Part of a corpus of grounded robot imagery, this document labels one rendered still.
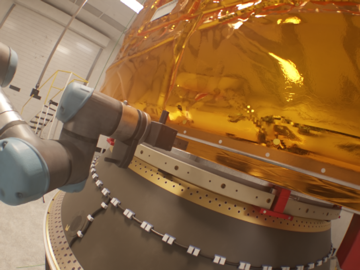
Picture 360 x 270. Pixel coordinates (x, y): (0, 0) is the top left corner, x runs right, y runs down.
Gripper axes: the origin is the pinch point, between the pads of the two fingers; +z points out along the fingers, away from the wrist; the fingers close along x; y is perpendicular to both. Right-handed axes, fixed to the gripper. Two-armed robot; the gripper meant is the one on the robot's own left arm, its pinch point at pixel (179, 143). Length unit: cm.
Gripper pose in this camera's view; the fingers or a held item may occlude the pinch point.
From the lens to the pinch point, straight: 48.5
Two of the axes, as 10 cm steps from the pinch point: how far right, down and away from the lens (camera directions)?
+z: 6.5, 2.7, 7.1
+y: 3.4, -9.4, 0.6
